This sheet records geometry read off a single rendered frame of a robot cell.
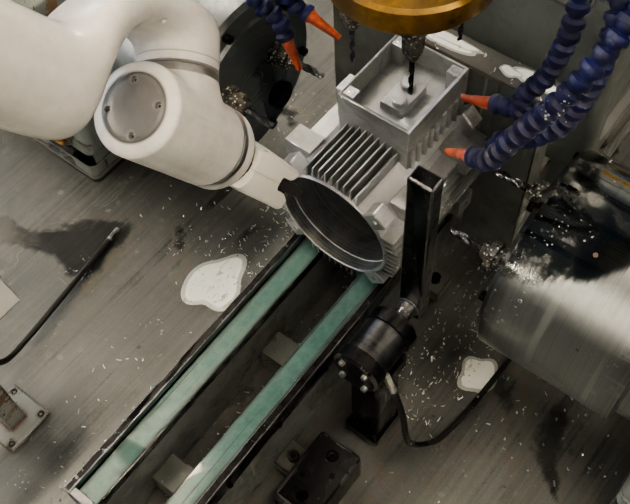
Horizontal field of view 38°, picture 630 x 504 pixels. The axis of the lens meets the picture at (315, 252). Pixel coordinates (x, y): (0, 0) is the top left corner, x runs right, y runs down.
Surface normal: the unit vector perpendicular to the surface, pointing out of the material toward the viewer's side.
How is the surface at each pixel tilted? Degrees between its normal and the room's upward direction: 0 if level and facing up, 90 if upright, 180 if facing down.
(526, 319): 66
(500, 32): 90
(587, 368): 73
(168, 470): 0
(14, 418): 90
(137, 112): 30
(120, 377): 0
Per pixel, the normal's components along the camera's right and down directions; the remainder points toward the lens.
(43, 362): -0.04, -0.52
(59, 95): 0.72, 0.51
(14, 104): 0.57, 0.73
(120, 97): -0.36, -0.13
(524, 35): -0.61, 0.69
